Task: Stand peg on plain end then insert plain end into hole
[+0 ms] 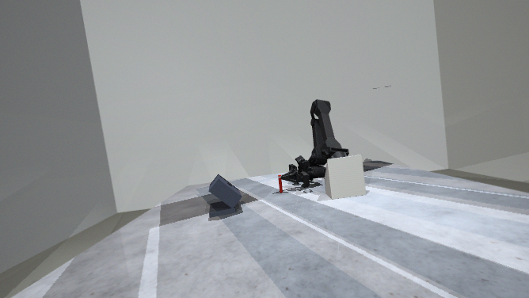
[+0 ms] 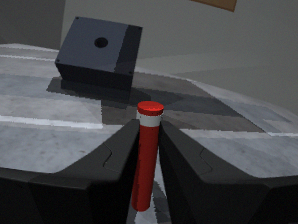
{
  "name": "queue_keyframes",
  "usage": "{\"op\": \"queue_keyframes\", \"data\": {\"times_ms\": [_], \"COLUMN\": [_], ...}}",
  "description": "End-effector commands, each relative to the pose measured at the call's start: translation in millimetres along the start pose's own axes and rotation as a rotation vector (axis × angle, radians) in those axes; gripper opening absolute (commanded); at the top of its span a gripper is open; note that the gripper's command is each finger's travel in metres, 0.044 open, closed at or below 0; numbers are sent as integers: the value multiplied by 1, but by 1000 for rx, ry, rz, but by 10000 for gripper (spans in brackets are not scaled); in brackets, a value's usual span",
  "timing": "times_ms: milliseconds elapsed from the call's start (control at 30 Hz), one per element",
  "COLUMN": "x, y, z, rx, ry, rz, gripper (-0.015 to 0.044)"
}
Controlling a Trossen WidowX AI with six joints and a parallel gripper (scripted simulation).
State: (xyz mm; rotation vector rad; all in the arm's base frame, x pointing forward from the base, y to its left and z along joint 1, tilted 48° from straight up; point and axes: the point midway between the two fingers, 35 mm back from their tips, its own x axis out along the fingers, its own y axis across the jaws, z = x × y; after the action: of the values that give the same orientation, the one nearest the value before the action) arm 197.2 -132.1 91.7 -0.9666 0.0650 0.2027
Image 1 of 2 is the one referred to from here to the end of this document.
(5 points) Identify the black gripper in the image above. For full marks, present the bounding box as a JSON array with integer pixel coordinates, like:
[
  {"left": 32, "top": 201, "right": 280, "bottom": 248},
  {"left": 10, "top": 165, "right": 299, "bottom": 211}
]
[{"left": 281, "top": 164, "right": 315, "bottom": 188}]

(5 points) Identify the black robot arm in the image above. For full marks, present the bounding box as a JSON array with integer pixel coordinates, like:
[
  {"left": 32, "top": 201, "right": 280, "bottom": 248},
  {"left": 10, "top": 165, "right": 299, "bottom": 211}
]
[{"left": 295, "top": 99, "right": 349, "bottom": 178}]

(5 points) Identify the grey angled panel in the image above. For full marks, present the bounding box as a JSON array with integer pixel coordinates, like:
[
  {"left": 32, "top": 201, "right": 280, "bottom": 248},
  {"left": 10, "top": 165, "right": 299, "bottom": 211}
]
[{"left": 209, "top": 174, "right": 242, "bottom": 218}]

